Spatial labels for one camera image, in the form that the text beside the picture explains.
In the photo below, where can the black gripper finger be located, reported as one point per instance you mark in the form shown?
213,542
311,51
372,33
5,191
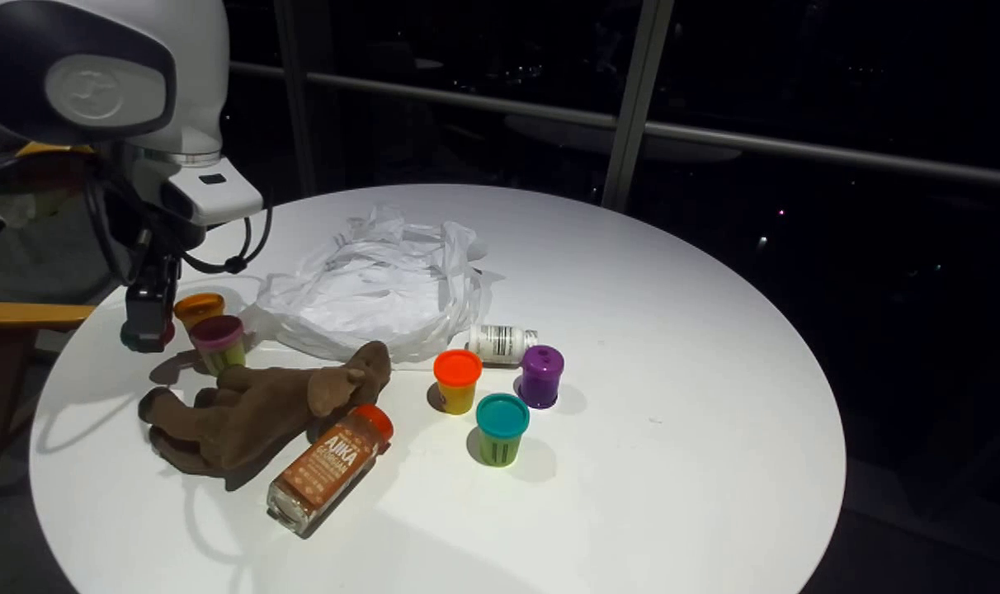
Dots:
165,300
138,300

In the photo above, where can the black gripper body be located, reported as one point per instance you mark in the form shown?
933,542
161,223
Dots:
148,236

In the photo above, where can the pink lid play dough tub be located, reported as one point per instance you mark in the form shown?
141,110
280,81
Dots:
218,341

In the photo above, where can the brown plush moose toy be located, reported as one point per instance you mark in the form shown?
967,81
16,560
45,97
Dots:
245,414

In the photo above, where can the red-orange lid play dough tub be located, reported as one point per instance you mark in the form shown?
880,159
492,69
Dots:
458,380

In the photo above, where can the teal lid play dough tub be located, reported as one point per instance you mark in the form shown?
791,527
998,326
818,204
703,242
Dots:
504,427

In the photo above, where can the purple play dough tub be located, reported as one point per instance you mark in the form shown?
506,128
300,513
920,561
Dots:
542,376

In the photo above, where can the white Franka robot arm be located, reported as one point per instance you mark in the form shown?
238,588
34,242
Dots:
103,79

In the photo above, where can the white plastic bag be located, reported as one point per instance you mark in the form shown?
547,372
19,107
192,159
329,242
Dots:
354,293

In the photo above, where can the wooden armchair with grey cushion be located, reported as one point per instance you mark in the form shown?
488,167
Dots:
26,316

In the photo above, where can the metal window railing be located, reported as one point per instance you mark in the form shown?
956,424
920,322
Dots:
849,152

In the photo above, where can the dark vertical window post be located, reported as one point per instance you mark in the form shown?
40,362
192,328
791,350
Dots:
295,101

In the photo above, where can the light vertical window post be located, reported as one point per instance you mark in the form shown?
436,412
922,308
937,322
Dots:
635,101

